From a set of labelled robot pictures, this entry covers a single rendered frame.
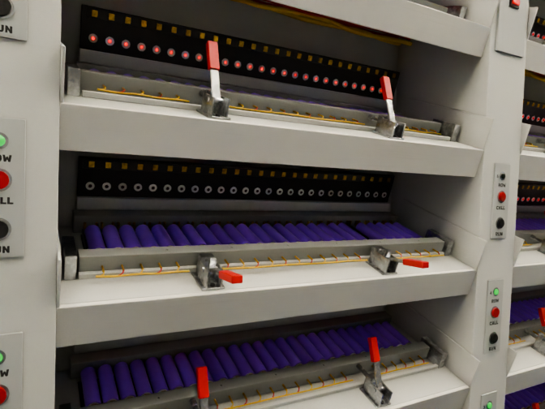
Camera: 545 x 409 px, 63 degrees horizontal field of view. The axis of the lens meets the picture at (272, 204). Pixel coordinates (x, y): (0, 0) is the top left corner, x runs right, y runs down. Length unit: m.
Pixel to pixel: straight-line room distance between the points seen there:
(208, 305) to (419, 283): 0.33
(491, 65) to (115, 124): 0.58
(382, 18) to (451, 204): 0.33
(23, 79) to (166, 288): 0.24
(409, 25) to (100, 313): 0.54
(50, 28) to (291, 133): 0.27
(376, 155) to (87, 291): 0.40
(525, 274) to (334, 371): 0.39
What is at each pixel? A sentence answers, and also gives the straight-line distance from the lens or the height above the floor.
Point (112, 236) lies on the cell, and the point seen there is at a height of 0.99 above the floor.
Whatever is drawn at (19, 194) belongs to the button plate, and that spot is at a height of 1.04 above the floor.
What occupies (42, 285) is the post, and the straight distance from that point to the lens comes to 0.46.
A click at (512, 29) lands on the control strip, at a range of 0.86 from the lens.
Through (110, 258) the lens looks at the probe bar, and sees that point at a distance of 0.51.
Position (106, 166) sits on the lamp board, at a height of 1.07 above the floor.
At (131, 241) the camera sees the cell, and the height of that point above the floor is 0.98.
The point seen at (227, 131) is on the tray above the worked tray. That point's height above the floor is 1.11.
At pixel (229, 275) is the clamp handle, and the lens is 0.45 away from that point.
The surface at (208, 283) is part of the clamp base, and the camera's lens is 0.50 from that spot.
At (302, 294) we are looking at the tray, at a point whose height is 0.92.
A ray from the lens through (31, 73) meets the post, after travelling 0.46.
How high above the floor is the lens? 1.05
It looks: 2 degrees down
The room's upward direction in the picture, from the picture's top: 2 degrees clockwise
